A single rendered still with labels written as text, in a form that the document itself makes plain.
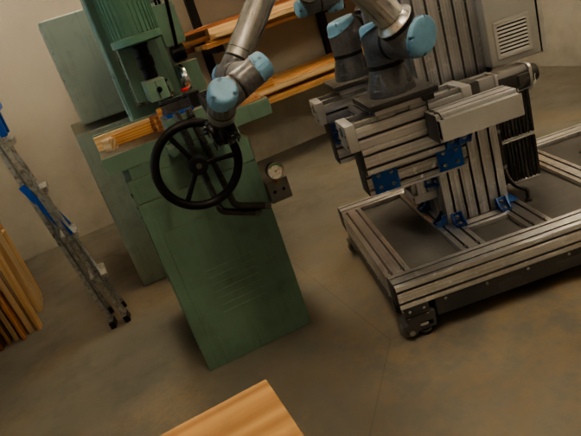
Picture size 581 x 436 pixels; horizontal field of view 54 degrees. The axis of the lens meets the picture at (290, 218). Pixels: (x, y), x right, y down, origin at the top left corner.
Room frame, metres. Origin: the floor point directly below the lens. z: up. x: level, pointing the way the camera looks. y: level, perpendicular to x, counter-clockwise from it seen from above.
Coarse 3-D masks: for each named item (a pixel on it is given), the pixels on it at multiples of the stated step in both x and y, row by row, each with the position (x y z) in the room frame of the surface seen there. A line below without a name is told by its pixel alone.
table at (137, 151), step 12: (264, 96) 2.02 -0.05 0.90; (240, 108) 1.96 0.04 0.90; (252, 108) 1.97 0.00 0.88; (264, 108) 1.98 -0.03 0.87; (240, 120) 1.96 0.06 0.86; (252, 120) 1.97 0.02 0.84; (156, 132) 2.00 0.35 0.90; (120, 144) 2.01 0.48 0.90; (132, 144) 1.92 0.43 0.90; (144, 144) 1.88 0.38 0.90; (168, 144) 1.88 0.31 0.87; (108, 156) 1.87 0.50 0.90; (120, 156) 1.85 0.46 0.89; (132, 156) 1.86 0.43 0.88; (144, 156) 1.87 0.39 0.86; (108, 168) 1.84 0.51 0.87; (120, 168) 1.85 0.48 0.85
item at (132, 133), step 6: (270, 78) 2.15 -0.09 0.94; (264, 84) 2.15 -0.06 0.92; (270, 84) 2.15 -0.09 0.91; (258, 90) 2.14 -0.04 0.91; (264, 90) 2.14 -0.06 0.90; (138, 126) 2.03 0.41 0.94; (144, 126) 2.03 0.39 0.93; (150, 126) 2.04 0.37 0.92; (120, 132) 2.01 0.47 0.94; (126, 132) 2.02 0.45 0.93; (132, 132) 2.02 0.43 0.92; (138, 132) 2.03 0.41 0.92; (144, 132) 2.03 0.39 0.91; (150, 132) 2.04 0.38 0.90; (120, 138) 2.01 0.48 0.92; (126, 138) 2.02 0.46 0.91; (132, 138) 2.02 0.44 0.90
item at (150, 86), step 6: (156, 78) 2.06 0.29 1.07; (162, 78) 2.02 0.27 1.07; (144, 84) 2.01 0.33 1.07; (150, 84) 2.01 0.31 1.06; (156, 84) 2.02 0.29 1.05; (162, 84) 2.02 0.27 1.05; (144, 90) 2.10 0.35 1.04; (150, 90) 2.01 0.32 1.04; (168, 90) 2.02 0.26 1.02; (150, 96) 2.01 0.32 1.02; (156, 96) 2.01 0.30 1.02; (162, 96) 2.02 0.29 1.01; (168, 96) 2.02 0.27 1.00
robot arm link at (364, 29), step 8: (368, 24) 1.76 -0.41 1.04; (360, 32) 1.80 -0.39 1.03; (368, 32) 1.76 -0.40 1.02; (376, 32) 1.74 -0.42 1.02; (360, 40) 1.82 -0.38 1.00; (368, 40) 1.77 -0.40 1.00; (376, 40) 1.73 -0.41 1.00; (368, 48) 1.77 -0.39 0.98; (376, 48) 1.74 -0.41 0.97; (368, 56) 1.78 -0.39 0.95; (376, 56) 1.76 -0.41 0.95; (384, 56) 1.74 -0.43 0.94; (368, 64) 1.79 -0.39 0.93; (376, 64) 1.76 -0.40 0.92; (384, 64) 1.75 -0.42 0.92
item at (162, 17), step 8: (152, 8) 2.26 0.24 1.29; (160, 8) 2.26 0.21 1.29; (160, 16) 2.26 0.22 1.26; (176, 16) 2.27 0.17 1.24; (160, 24) 2.26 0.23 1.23; (168, 24) 2.26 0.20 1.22; (176, 24) 2.27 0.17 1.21; (168, 32) 2.26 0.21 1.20; (176, 32) 2.27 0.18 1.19; (168, 40) 2.26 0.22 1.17; (184, 40) 2.27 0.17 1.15
